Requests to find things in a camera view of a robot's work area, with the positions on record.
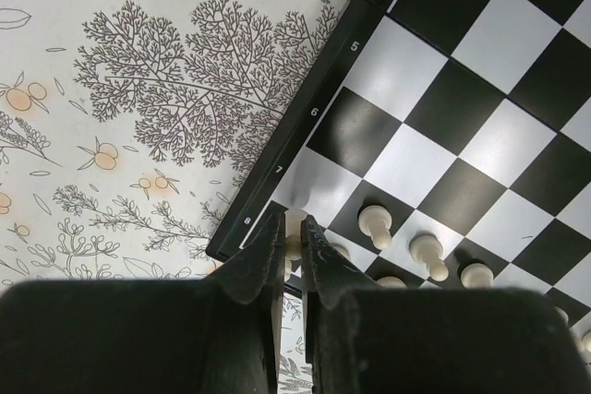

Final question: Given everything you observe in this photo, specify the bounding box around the floral table cloth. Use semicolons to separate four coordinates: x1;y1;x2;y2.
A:
0;0;384;394

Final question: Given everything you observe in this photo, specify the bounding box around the black white chess board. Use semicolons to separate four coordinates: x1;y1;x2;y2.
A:
207;0;590;335

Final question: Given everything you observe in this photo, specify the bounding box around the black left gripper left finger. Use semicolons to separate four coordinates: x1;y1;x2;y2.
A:
1;211;285;393

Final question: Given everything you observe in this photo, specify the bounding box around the white chess piece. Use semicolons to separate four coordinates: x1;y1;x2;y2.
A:
409;234;449;281
332;244;351;260
377;276;406;289
460;262;494;289
357;205;392;250

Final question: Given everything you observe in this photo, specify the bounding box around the white chess pawn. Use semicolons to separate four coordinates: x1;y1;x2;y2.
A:
284;209;308;281

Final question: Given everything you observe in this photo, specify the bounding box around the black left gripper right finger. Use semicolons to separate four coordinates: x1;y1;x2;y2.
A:
301;216;590;393

